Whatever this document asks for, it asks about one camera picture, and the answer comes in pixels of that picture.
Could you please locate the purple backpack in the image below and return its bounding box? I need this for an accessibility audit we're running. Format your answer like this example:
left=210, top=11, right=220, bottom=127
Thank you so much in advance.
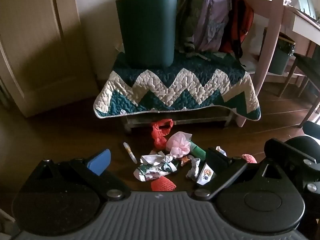
left=173, top=0, right=233, bottom=53

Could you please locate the red backpack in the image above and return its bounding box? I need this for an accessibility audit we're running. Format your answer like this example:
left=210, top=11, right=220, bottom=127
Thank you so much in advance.
left=219, top=0, right=254, bottom=58

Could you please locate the green tube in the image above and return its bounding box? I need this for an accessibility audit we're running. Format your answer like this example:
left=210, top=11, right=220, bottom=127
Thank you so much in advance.
left=189, top=141, right=207, bottom=159

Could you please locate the pale green book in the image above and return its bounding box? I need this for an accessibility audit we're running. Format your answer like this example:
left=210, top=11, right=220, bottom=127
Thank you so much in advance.
left=295, top=0, right=317, bottom=19

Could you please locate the small bin with black liner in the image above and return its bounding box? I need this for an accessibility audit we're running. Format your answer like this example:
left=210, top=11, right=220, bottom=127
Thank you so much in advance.
left=269, top=33, right=296, bottom=75

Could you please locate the green white zigzag quilt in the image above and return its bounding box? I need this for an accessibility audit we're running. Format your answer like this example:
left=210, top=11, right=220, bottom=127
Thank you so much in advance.
left=93, top=51, right=261, bottom=121

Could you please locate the dark wooden chair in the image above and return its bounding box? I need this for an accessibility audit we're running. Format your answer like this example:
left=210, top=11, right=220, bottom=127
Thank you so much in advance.
left=279, top=52, right=320, bottom=128

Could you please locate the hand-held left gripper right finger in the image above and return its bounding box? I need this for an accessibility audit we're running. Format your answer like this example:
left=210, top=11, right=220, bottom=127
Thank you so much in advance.
left=192, top=147, right=286, bottom=201

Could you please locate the red foam fruit net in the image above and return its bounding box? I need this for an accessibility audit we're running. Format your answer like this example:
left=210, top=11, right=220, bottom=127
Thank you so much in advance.
left=150, top=176, right=177, bottom=193

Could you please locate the red plastic bag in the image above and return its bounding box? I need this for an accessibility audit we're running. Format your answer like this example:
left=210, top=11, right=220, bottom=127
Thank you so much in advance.
left=151, top=119, right=174, bottom=149

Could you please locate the dark green trash bin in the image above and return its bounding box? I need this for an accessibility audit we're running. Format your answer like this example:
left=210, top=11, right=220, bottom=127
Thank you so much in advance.
left=115, top=0, right=178, bottom=68

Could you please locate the crumpled white tissue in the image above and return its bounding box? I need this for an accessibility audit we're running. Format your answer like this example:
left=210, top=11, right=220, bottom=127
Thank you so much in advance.
left=186, top=156, right=202, bottom=180

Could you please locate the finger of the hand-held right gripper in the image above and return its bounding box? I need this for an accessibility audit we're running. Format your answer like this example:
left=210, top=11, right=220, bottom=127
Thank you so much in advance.
left=264, top=138, right=320, bottom=196

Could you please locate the cream wardrobe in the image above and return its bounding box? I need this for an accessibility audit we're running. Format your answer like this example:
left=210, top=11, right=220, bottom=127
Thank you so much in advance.
left=0, top=0, right=101, bottom=118

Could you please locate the crumpled white green paper bag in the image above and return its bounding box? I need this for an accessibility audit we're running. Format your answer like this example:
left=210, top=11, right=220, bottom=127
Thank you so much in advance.
left=133, top=154, right=179, bottom=182

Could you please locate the low wooden bench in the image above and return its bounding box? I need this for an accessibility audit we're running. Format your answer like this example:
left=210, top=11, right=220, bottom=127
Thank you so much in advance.
left=122, top=112, right=236, bottom=133

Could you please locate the white tube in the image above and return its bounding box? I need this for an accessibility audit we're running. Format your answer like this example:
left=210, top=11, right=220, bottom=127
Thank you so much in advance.
left=123, top=142, right=137, bottom=165

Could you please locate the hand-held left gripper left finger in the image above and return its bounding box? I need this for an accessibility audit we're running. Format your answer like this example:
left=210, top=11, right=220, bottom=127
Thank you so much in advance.
left=37, top=148, right=131, bottom=201

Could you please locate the pink tissue wad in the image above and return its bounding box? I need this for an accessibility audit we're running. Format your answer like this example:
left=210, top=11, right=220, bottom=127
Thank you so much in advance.
left=166, top=131, right=193, bottom=158

